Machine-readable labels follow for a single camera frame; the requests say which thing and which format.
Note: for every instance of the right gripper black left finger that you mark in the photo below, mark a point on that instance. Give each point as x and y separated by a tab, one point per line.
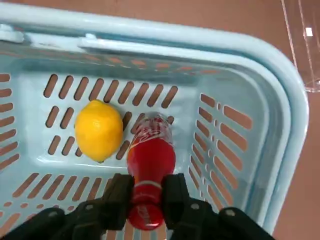
95	215

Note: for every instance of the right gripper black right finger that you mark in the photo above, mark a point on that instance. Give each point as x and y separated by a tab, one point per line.
190	217

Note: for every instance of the yellow lemon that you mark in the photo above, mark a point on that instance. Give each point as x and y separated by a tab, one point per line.
98	130

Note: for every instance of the blue plastic basket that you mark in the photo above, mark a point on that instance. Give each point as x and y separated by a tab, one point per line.
225	75

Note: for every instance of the clear acrylic rack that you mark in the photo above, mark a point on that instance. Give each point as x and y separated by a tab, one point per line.
310	75

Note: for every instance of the red cola drink bottle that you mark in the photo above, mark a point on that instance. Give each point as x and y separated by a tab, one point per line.
150	160

